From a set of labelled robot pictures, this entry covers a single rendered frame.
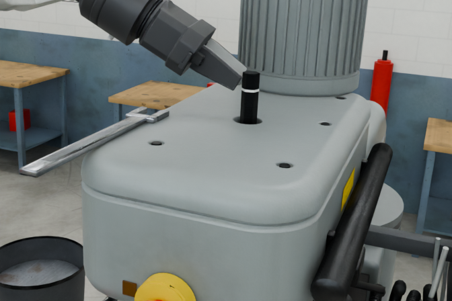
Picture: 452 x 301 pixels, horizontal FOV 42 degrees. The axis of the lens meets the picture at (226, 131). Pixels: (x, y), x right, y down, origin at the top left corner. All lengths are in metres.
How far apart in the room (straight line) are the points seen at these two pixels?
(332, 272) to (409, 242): 0.50
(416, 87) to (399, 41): 0.39
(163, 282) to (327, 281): 0.16
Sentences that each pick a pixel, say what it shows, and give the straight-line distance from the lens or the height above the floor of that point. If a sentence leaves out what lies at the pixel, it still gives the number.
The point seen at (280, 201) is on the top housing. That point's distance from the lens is 0.53.
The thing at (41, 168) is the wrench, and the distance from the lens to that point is 0.56.
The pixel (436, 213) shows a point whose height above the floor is 0.23.
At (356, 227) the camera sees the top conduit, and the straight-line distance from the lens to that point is 0.68.
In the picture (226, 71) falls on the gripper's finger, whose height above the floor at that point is 1.96.
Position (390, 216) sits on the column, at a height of 1.56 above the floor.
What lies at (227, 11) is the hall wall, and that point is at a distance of 5.23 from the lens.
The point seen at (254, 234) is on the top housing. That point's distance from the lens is 0.54.
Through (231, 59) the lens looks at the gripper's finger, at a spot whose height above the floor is 1.96.
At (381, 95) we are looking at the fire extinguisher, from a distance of 4.86.
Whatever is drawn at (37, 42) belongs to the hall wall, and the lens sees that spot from 6.28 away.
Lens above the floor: 2.10
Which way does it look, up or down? 17 degrees down
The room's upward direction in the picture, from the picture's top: 3 degrees clockwise
